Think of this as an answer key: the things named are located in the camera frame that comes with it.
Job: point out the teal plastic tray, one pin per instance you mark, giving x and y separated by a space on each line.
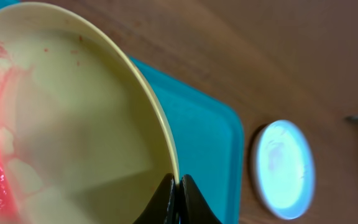
208 140

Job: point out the yellow green plate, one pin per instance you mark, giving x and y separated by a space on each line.
83 137

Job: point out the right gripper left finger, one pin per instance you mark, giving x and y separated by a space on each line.
161 207

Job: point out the light blue plate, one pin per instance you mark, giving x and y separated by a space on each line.
282 169

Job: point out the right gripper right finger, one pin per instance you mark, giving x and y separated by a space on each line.
193 208

